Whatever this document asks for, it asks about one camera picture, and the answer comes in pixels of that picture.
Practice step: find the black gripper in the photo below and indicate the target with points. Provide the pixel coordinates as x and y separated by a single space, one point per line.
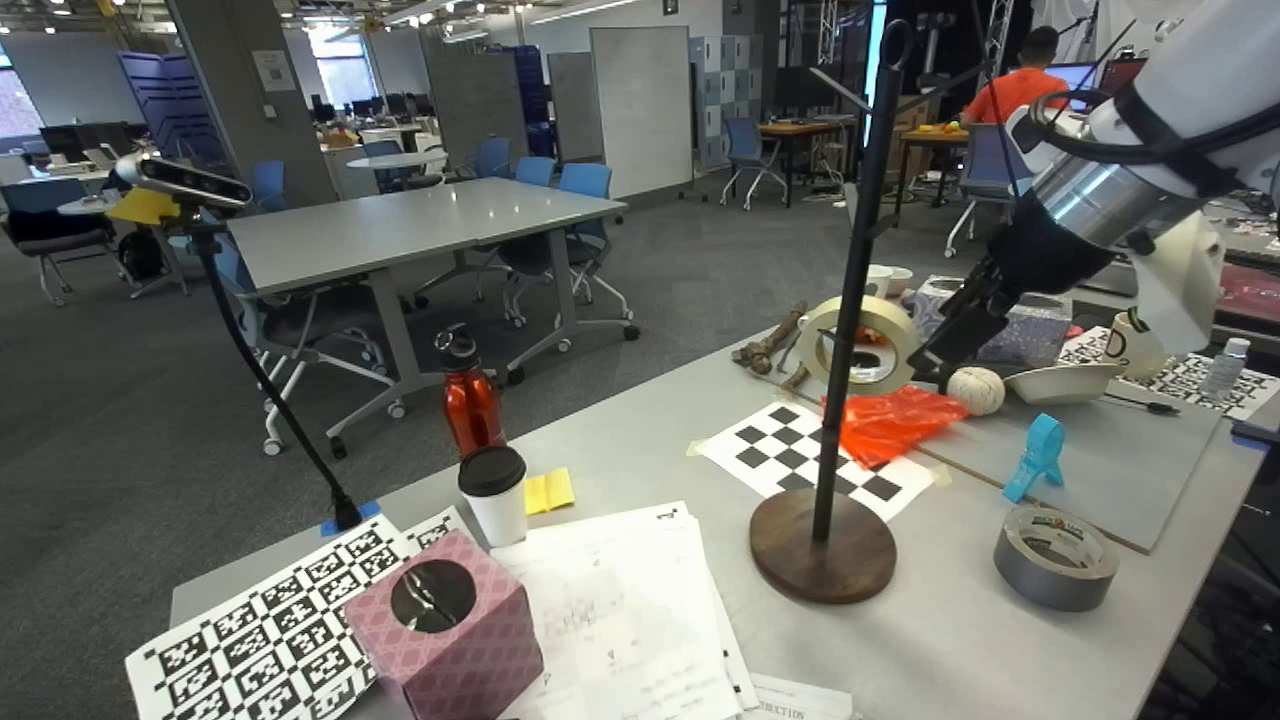
1025 252

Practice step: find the white masking tape roll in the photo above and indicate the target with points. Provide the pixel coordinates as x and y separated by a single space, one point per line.
880 344

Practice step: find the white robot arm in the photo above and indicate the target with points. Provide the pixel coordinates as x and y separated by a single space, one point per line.
1196 120

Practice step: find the white bowl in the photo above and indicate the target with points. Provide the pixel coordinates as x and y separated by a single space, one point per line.
1061 380

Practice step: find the white ball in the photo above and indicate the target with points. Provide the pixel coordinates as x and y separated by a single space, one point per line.
978 391

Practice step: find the person in orange shirt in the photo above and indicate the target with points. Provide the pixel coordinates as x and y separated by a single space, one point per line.
1025 82

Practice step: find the blue plastic figure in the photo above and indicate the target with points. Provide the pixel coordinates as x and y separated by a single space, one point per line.
1037 463

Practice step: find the grey mat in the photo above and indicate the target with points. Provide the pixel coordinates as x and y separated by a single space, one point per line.
1125 467

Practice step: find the brown wooden sticks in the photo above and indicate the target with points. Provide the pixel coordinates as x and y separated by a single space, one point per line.
761 352

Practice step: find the black white checkerboard sheet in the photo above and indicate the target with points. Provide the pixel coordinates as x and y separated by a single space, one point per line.
779 449

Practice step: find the dark wooden hanger stand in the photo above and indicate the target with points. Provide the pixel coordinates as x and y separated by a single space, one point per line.
820 547

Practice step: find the yellow sticky notes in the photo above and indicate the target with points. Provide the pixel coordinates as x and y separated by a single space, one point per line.
550 494

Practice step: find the white paper sheets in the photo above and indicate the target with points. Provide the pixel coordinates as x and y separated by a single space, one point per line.
634 628

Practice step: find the red fire extinguisher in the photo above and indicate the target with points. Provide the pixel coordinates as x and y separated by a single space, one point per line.
473 412

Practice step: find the white paper cup black lid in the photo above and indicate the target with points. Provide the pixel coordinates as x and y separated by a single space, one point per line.
492 490

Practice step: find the grey office table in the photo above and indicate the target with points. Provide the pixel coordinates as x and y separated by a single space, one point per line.
376 233

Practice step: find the pink tissue box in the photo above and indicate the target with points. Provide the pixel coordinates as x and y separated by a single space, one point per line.
450 632

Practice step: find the fiducial marker sheet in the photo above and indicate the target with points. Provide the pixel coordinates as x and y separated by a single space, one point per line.
280 644

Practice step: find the grey duct tape roll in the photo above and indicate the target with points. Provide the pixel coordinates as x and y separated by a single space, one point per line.
1053 558

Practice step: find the black camera on stand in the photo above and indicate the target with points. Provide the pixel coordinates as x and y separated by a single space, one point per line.
199 206

